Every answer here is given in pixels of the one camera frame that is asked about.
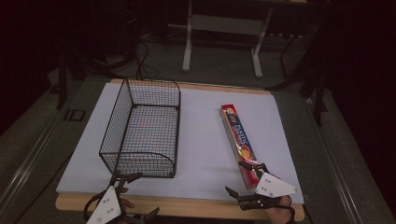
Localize white metal desk frame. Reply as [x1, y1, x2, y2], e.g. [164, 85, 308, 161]
[181, 0, 276, 79]

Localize black floor cables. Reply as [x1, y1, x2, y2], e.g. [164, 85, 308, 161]
[132, 36, 161, 81]

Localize person's right hand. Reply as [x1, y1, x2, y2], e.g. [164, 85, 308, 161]
[262, 195, 296, 224]

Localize grey metal floor rail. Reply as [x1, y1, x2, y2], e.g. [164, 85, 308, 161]
[0, 106, 68, 216]
[303, 97, 367, 224]

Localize white paper sheet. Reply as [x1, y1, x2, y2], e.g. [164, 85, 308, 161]
[55, 81, 305, 205]

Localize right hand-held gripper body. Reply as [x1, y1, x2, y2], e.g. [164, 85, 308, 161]
[238, 172, 301, 212]

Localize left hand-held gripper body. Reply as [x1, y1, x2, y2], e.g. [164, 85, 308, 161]
[83, 180, 132, 224]

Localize black metal stand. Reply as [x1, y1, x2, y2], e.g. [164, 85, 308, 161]
[54, 43, 87, 110]
[264, 27, 331, 128]

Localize long red plastic wrap box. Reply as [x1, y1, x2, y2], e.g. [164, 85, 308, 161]
[219, 104, 265, 191]

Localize black wire mesh basket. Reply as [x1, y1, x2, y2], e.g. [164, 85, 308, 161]
[98, 76, 182, 179]

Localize person's left hand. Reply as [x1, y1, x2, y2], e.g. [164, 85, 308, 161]
[119, 186, 135, 211]

